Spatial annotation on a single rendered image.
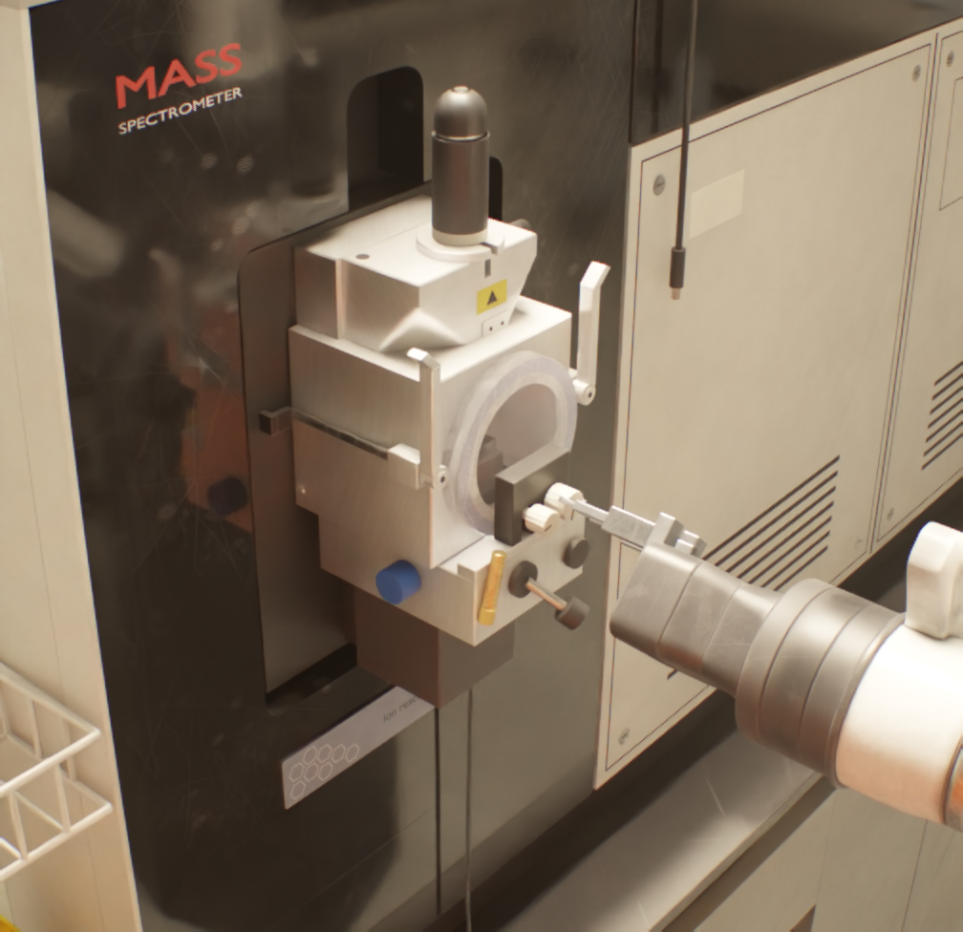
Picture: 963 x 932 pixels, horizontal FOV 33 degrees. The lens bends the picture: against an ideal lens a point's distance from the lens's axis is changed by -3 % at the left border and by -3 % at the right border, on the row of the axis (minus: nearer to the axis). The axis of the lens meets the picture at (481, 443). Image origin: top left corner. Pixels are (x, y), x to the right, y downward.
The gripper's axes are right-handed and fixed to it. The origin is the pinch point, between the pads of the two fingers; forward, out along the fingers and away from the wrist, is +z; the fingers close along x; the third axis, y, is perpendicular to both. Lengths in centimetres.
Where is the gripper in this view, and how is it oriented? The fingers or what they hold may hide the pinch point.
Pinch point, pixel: (568, 504)
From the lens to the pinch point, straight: 78.9
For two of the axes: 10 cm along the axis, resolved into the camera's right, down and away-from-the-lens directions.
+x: 4.7, 3.2, 8.2
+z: -7.6, -3.2, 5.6
